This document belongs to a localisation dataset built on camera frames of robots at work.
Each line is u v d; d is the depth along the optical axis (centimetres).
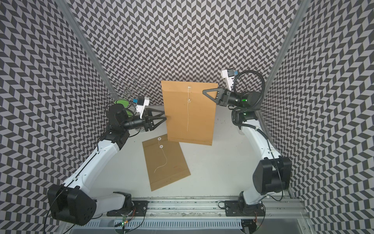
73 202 38
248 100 50
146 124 60
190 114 61
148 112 63
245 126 56
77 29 78
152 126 61
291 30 75
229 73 54
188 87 58
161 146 95
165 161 89
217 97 57
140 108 60
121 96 119
